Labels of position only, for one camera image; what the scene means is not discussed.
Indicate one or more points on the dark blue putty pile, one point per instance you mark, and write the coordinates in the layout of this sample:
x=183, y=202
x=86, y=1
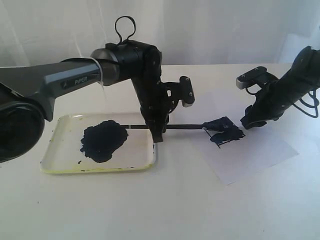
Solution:
x=99, y=142

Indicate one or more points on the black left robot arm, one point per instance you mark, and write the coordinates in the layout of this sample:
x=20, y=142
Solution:
x=28, y=93

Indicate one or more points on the white paper with square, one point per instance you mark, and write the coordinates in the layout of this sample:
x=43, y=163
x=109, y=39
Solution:
x=233, y=153

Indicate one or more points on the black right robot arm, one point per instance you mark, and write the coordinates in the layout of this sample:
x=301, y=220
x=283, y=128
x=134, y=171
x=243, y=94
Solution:
x=306, y=66

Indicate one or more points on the white backdrop curtain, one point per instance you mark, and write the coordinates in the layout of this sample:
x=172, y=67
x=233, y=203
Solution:
x=187, y=32

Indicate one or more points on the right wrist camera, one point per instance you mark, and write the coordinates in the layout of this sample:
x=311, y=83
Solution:
x=248, y=79

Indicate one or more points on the white zip tie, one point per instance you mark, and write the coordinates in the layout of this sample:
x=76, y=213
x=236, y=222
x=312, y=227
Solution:
x=101, y=77

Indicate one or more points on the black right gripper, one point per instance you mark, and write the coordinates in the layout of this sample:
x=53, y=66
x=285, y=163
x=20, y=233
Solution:
x=272, y=101

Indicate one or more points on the clear plastic tray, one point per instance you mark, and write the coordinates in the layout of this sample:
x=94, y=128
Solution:
x=63, y=155

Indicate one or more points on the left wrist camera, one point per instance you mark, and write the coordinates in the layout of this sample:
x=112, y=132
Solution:
x=187, y=93

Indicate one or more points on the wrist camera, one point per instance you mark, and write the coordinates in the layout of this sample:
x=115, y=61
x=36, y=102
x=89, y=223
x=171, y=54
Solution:
x=187, y=93
x=248, y=79

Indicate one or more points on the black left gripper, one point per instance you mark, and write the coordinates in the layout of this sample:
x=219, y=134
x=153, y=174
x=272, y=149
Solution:
x=157, y=101

